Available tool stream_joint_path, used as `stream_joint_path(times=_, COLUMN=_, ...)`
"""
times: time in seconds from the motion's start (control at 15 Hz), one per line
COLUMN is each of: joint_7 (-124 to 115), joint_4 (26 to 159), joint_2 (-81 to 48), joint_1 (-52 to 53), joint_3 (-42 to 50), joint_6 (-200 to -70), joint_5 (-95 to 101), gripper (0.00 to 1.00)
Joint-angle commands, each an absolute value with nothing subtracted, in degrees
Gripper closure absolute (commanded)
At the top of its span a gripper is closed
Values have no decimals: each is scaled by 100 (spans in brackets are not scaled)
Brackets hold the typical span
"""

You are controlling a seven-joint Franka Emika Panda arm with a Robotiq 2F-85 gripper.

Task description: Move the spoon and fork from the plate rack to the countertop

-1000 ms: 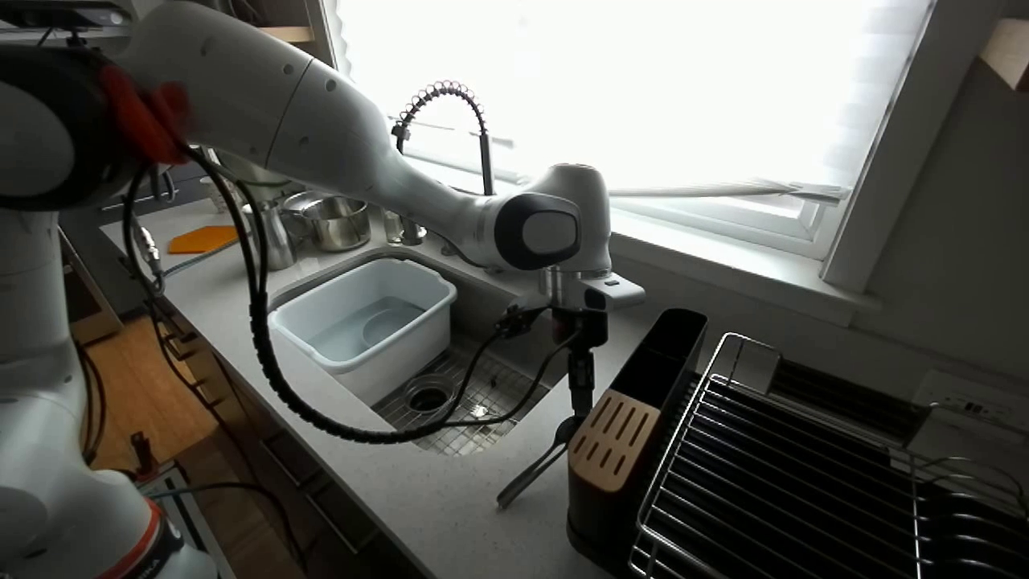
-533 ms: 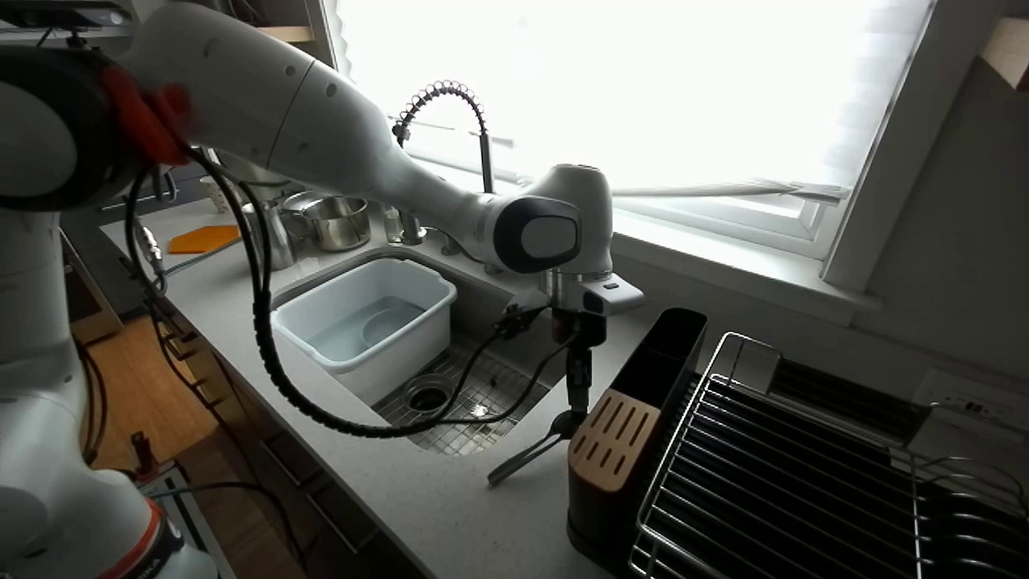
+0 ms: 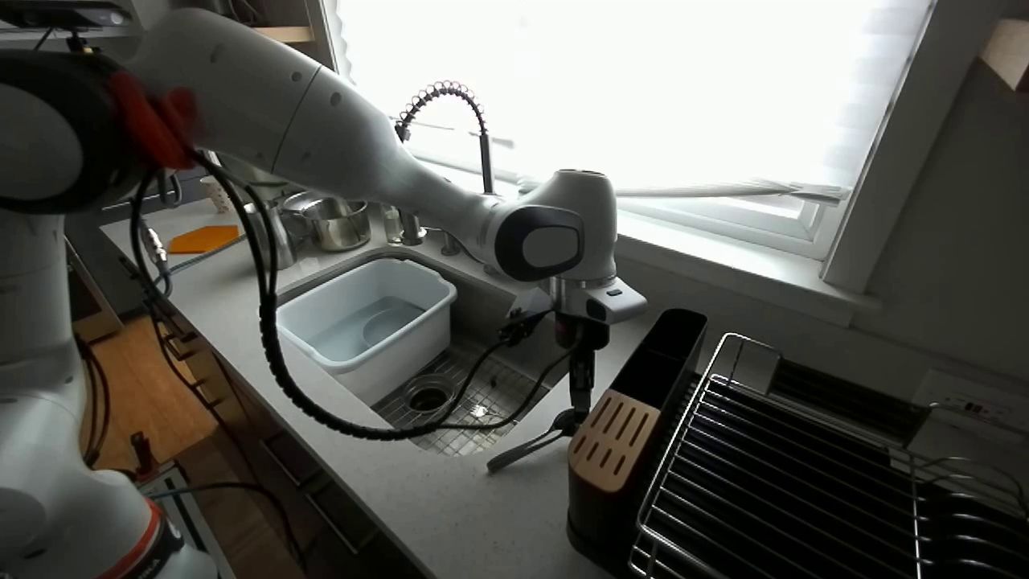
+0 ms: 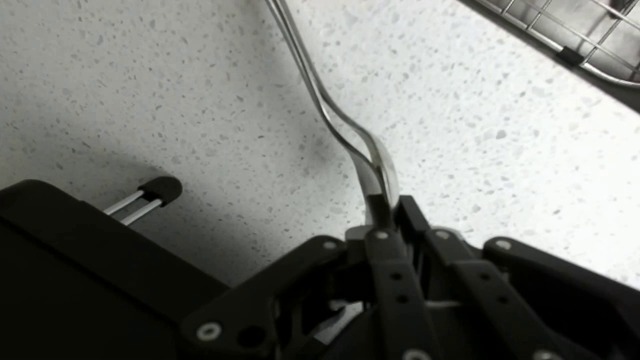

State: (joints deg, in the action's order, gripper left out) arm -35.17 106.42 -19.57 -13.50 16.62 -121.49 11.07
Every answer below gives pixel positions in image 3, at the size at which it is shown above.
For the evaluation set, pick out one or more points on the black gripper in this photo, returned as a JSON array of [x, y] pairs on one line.
[[580, 340]]

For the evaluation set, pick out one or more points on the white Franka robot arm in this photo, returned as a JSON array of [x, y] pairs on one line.
[[301, 108]]

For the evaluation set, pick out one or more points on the wooden knife holder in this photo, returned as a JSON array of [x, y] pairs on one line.
[[612, 439]]

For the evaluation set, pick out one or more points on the black utensil caddy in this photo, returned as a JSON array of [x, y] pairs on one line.
[[662, 356]]

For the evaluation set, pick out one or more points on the stainless steel sink basin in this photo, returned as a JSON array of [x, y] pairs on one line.
[[483, 310]]

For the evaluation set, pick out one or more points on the white plastic wash tub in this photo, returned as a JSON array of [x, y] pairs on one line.
[[365, 322]]

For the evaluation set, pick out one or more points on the chrome spring neck faucet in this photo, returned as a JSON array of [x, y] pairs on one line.
[[478, 118]]

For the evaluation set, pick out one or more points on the stainless steel pot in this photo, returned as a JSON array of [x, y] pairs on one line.
[[343, 226]]

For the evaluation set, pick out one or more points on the stainless steel canister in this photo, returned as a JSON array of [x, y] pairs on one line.
[[280, 242]]

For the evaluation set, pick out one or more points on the orange flat sponge cloth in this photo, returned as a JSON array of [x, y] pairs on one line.
[[204, 240]]

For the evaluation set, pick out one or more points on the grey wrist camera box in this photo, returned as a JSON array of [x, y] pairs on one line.
[[622, 301]]

